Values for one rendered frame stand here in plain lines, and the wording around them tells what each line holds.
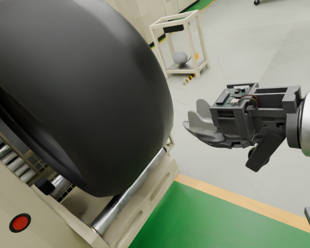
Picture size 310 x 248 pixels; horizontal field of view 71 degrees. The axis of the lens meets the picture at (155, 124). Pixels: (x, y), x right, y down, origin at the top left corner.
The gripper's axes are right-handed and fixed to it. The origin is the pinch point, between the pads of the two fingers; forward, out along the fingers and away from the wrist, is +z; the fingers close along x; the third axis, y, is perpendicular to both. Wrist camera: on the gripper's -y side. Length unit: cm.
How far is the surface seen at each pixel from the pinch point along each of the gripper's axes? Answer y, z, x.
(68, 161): -12, 54, 12
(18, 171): -9, 72, 25
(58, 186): -16, 53, 21
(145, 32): -40, 332, -336
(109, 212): -19.6, 25.0, 18.3
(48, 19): 28.6, 16.3, 5.9
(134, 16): -1, 342, -333
